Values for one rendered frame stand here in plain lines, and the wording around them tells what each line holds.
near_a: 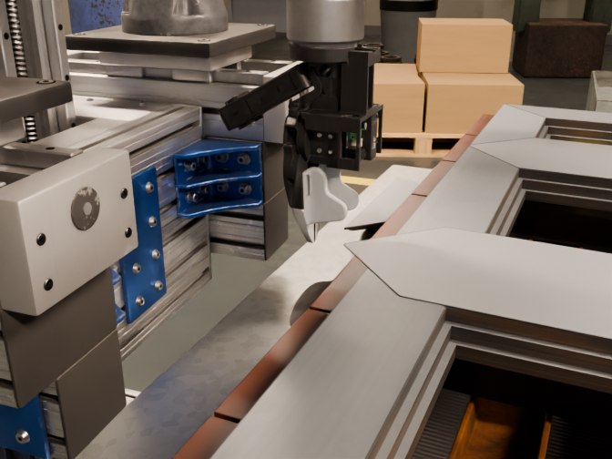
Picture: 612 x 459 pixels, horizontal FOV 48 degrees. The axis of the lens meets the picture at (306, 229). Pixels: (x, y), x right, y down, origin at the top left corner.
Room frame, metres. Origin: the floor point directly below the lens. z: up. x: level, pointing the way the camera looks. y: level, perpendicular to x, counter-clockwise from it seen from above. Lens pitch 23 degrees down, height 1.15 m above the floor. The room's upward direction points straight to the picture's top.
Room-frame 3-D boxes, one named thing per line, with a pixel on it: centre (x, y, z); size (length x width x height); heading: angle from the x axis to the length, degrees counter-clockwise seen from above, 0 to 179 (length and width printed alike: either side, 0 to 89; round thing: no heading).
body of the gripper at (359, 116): (0.69, -0.03, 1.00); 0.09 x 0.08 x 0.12; 66
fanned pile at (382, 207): (1.21, -0.20, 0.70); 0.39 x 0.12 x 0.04; 156
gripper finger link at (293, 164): (0.68, 0.01, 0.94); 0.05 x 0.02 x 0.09; 156
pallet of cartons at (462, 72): (4.25, -0.70, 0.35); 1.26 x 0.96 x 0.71; 76
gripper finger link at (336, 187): (0.70, -0.03, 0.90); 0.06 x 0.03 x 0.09; 66
